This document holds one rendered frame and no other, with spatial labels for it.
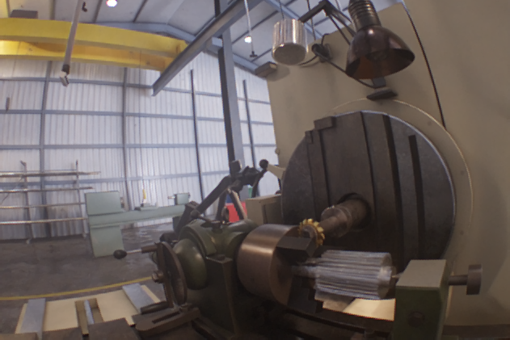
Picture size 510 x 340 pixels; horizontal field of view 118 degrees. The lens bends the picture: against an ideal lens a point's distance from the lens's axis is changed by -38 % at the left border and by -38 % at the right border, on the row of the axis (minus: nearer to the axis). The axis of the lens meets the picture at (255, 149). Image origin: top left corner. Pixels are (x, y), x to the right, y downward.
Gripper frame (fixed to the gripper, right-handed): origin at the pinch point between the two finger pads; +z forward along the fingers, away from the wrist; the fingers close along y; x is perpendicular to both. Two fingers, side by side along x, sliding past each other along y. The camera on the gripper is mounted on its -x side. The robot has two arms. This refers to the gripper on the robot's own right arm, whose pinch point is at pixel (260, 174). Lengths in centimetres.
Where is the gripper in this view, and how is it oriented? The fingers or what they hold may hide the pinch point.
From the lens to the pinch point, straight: 126.3
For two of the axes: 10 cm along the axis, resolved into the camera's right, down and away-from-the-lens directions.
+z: 6.6, -1.7, -7.3
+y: -5.4, -7.9, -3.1
